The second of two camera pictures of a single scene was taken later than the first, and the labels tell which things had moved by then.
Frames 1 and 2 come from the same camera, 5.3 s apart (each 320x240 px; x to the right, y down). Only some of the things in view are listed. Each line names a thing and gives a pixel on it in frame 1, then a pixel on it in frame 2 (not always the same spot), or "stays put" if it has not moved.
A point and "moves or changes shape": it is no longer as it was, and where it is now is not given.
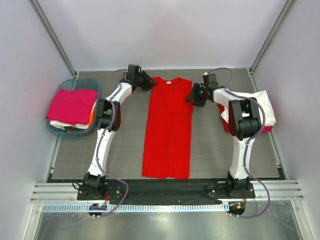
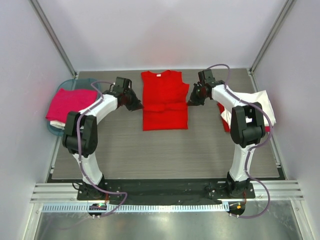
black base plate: [163, 191] stays put
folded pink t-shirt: [72, 107] stays put
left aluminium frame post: [54, 36] stays put
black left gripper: [145, 80] -> [130, 99]
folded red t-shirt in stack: [225, 125] stays put
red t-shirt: [167, 143] moves or changes shape
